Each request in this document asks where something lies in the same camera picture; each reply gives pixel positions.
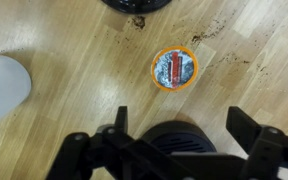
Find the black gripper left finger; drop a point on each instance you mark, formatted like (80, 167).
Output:
(94, 153)

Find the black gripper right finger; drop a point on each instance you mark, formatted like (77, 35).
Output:
(267, 150)

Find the coffee pod with foil top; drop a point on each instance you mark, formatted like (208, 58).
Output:
(174, 68)

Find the black pot lid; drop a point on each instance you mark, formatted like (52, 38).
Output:
(135, 5)

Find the white ceramic mug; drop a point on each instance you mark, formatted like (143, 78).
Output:
(2, 86)

